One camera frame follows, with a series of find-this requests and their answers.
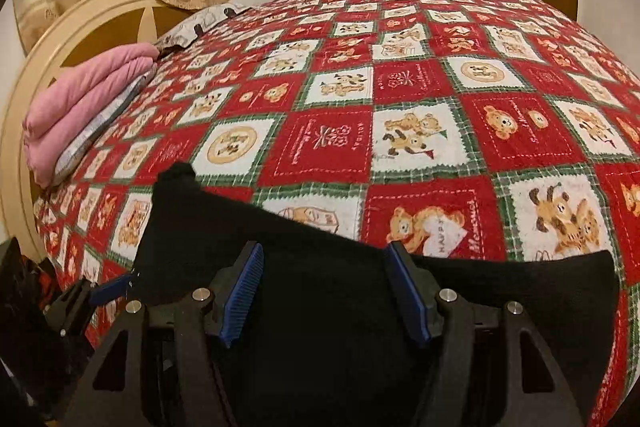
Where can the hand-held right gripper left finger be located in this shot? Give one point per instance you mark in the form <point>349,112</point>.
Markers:
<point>242,297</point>

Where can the black pants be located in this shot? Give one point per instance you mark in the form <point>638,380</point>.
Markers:
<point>325,307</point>

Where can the red printed blanket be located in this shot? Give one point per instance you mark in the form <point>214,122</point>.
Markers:
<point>425,77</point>

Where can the pink folded quilt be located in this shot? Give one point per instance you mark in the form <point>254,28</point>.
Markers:
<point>85,92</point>

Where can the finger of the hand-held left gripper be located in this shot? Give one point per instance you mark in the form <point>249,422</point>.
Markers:
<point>112,285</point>

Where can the grey patterned pillow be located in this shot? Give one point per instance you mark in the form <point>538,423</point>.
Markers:
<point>205,24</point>

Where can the cream and wood headboard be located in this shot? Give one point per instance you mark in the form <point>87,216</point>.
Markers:
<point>100,7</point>

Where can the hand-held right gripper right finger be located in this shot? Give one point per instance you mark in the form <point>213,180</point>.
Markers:
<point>407,302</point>

